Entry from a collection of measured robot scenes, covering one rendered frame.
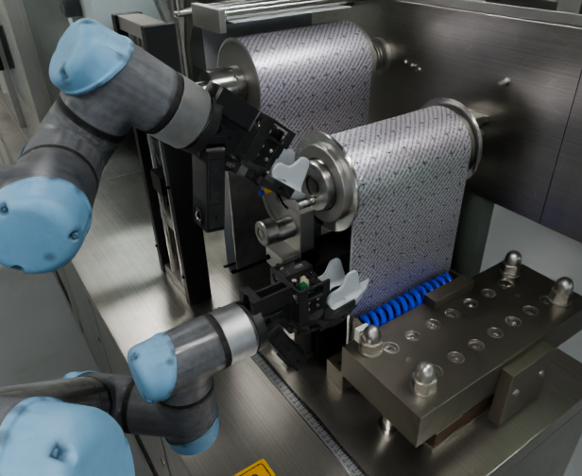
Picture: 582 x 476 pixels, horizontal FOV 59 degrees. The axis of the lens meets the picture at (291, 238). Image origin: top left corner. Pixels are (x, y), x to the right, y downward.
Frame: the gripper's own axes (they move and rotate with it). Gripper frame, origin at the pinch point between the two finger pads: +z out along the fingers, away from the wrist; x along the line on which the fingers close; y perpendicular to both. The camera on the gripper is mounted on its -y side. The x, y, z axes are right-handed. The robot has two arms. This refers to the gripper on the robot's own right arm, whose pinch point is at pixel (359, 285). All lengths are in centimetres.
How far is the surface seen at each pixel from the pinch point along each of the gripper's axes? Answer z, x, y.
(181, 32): 7, 75, 25
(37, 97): -24, 102, 9
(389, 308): 4.3, -2.8, -4.8
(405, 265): 9.7, -0.3, -0.2
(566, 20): 30.5, -5.2, 35.5
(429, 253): 15.2, -0.2, 0.0
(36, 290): -38, 196, -109
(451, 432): 3.0, -18.8, -17.2
